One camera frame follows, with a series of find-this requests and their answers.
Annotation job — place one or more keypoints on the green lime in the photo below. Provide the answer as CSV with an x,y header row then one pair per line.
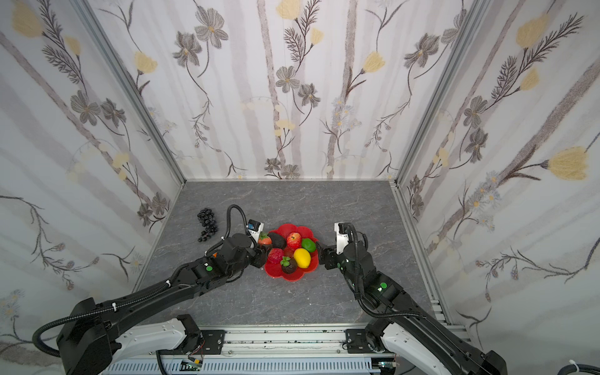
x,y
309,245

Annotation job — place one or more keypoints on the black avocado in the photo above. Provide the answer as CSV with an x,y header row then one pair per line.
x,y
277,240

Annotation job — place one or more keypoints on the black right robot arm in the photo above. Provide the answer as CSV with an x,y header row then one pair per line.
x,y
399,325

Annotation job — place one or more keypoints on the dark brown avocado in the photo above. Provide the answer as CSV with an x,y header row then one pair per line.
x,y
288,265

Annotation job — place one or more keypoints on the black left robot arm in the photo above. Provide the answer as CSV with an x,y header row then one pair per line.
x,y
86,340

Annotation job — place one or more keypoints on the black grape bunch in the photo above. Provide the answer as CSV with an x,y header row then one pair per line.
x,y
206,218

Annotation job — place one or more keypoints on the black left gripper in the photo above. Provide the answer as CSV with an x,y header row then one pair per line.
x,y
258,255

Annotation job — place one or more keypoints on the dark red wrinkled fruit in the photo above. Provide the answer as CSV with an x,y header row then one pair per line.
x,y
275,256

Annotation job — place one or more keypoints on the red flower-shaped plate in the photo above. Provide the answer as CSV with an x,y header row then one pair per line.
x,y
274,270

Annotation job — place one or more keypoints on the red apple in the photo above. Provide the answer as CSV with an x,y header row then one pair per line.
x,y
294,240

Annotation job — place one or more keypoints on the red strawberry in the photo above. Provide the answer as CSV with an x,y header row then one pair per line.
x,y
265,240

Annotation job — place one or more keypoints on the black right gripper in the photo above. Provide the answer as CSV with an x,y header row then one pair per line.
x,y
329,256

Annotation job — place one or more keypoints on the yellow lemon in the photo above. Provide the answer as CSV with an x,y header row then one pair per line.
x,y
302,258

